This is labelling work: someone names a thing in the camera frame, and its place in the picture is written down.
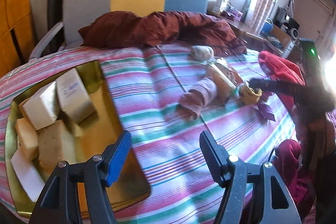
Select large yellow sponge block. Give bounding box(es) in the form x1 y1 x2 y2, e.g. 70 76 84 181
38 120 77 170

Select pink sock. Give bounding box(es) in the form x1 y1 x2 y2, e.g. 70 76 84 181
178 78 217 120

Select yellow sock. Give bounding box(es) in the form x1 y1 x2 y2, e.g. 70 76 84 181
238 81 262 105

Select white box blue print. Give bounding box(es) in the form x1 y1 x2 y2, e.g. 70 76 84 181
56 68 96 124

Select white sponge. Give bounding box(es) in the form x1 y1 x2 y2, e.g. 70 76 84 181
11 147 45 202

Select white cardboard box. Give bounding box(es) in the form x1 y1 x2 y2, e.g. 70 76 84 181
23 81 60 130

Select beige sock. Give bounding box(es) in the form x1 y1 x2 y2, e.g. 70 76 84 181
190 46 214 61

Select wooden desk with clutter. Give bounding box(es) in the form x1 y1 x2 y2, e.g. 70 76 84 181
207 8 299 59

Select person's right hand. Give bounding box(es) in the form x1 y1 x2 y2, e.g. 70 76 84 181
292 105 335 171

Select gold metal tray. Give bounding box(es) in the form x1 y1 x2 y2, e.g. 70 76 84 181
5 60 151 218

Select red cloth garment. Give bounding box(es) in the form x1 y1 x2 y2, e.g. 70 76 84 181
258 51 305 116

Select purple ribbon bow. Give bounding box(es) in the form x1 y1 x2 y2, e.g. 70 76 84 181
252 101 276 122

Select magenta fleece garment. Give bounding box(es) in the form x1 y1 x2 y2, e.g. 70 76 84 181
272 139 315 219

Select striped bed sheet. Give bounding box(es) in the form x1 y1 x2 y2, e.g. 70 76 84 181
1 44 295 223

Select dark red jacket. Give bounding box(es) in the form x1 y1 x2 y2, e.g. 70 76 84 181
78 11 247 57

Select orange wooden wardrobe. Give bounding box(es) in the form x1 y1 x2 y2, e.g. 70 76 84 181
1 0 37 76

